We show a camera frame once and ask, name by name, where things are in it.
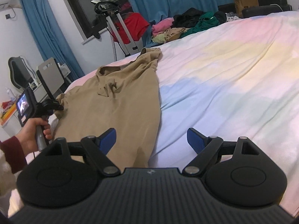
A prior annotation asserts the tan t-shirt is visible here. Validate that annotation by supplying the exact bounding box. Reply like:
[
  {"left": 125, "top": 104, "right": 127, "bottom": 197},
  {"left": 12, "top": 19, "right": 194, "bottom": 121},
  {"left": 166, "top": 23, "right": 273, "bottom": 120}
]
[{"left": 54, "top": 48, "right": 162, "bottom": 169}]

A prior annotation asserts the dark red sleeve forearm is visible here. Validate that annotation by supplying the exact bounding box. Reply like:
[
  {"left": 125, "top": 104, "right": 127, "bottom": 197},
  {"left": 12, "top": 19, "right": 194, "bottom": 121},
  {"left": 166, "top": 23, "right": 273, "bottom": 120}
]
[{"left": 1, "top": 136, "right": 27, "bottom": 173}]

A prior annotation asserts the person's left hand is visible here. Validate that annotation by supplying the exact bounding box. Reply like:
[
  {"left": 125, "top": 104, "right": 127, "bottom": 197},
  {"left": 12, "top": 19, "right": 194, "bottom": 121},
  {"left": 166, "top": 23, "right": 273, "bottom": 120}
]
[{"left": 16, "top": 118, "right": 52, "bottom": 157}]

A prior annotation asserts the vanity mirror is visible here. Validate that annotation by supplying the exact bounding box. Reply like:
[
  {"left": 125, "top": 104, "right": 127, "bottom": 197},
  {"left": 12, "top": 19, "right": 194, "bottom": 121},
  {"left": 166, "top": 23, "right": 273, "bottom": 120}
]
[{"left": 8, "top": 56, "right": 39, "bottom": 91}]

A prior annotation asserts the grey chair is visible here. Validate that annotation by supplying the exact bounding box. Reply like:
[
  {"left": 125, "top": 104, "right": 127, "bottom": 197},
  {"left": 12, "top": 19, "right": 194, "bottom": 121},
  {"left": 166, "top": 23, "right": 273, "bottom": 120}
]
[{"left": 36, "top": 57, "right": 70, "bottom": 100}]

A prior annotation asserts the blue curtain left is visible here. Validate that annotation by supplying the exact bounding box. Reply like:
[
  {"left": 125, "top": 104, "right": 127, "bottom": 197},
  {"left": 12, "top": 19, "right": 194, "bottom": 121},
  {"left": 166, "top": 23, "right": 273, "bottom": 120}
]
[{"left": 20, "top": 0, "right": 84, "bottom": 80}]

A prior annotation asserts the pastel tie-dye bed sheet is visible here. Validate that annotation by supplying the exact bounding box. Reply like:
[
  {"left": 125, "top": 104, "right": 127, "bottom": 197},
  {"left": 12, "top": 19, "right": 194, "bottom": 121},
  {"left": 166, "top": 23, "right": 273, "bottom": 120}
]
[{"left": 7, "top": 11, "right": 299, "bottom": 217}]

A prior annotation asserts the red garment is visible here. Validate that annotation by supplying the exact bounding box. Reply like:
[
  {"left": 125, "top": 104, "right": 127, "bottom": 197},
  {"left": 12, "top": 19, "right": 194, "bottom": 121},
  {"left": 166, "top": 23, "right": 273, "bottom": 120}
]
[{"left": 114, "top": 12, "right": 150, "bottom": 45}]

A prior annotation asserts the pink garment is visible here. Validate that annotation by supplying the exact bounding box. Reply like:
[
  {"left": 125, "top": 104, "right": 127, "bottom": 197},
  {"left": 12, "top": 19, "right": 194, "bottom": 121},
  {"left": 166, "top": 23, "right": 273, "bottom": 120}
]
[{"left": 152, "top": 17, "right": 174, "bottom": 37}]

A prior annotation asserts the beige garment on pile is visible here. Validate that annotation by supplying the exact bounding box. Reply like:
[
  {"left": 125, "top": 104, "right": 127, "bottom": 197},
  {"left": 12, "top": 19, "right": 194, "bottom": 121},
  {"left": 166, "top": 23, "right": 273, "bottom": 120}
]
[{"left": 164, "top": 28, "right": 189, "bottom": 43}]

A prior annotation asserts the green garment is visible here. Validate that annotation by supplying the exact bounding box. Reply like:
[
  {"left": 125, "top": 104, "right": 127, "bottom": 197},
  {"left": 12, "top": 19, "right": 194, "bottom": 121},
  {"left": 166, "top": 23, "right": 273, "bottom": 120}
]
[{"left": 180, "top": 12, "right": 220, "bottom": 38}]

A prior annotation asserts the black garment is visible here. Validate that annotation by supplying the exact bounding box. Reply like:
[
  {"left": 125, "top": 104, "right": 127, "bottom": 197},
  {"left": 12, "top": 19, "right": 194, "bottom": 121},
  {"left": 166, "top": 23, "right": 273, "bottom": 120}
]
[{"left": 171, "top": 8, "right": 227, "bottom": 28}]

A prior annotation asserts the black sofa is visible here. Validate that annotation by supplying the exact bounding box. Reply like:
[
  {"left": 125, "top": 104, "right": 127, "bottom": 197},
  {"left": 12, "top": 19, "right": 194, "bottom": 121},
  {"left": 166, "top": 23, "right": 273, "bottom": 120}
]
[{"left": 217, "top": 0, "right": 292, "bottom": 19}]

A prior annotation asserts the brown paper bag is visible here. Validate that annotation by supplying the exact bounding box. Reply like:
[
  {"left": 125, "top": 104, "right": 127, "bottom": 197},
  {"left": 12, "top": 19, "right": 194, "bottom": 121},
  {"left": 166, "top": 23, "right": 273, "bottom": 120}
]
[{"left": 234, "top": 0, "right": 259, "bottom": 17}]

